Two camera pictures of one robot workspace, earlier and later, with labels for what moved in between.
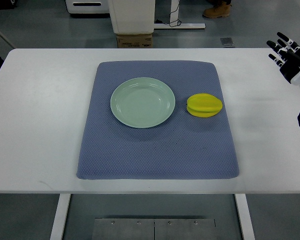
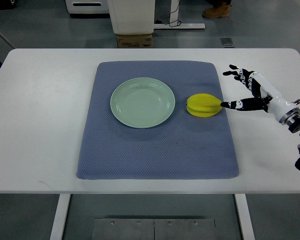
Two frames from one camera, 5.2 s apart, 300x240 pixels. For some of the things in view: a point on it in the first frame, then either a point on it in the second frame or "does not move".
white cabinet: x=132 y=16 does not move
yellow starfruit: x=203 y=105 does not move
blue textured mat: x=185 y=146 does not move
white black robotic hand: x=294 y=61 to x=266 y=99
